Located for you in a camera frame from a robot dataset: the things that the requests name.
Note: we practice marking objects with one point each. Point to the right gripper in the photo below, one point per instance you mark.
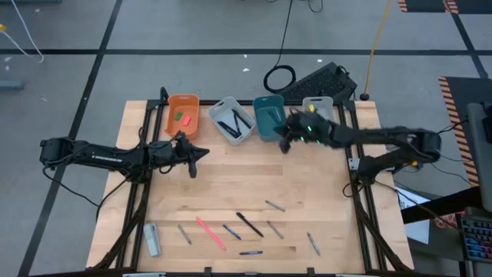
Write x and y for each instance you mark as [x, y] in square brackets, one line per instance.
[311, 131]

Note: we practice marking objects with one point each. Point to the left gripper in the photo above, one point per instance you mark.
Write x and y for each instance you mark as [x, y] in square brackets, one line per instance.
[173, 152]

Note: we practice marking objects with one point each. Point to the dark navy pencil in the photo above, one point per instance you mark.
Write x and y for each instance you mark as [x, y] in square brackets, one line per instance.
[274, 116]

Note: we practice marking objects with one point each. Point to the teal plastic bin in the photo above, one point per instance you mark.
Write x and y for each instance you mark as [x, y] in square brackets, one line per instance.
[265, 127]

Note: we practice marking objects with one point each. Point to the black pen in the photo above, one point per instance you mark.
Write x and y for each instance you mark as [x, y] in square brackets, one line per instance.
[237, 123]
[243, 119]
[226, 129]
[232, 132]
[249, 224]

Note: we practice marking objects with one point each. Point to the green eraser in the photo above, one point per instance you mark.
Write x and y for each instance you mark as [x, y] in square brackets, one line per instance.
[178, 115]

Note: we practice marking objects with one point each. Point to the light grey plastic bin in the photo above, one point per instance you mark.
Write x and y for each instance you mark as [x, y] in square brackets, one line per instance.
[227, 111]
[323, 105]

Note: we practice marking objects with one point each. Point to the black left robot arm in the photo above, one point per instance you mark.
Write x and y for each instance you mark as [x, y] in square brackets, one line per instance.
[104, 159]

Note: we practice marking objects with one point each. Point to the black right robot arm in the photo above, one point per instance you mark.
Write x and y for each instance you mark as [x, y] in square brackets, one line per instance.
[384, 134]

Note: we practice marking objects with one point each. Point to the orange plastic bin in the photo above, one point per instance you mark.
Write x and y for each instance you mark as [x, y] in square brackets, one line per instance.
[182, 131]

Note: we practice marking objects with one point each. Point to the small yellow tag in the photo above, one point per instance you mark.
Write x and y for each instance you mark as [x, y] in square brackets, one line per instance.
[311, 108]

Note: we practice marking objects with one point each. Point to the black perforated computer case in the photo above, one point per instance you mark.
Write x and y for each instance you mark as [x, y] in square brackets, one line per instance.
[319, 82]

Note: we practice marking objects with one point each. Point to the pink pencil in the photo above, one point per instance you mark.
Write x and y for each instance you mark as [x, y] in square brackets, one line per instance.
[210, 232]

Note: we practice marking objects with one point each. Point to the white paper sheet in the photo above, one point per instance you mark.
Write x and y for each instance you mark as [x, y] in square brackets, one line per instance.
[417, 231]

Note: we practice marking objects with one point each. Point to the black desk bar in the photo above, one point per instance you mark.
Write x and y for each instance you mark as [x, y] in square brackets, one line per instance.
[442, 205]

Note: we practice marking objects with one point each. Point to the black hazard-striped floor mat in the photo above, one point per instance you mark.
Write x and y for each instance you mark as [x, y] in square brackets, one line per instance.
[461, 92]
[426, 4]

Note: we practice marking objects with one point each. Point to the grey-blue floor block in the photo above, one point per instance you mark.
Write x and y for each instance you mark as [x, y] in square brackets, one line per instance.
[11, 85]

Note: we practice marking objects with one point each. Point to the grey flat monitor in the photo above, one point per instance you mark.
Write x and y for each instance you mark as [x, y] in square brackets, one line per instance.
[480, 173]

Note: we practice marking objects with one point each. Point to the keyboard with coloured keys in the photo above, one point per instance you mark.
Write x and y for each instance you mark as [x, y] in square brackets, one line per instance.
[478, 238]

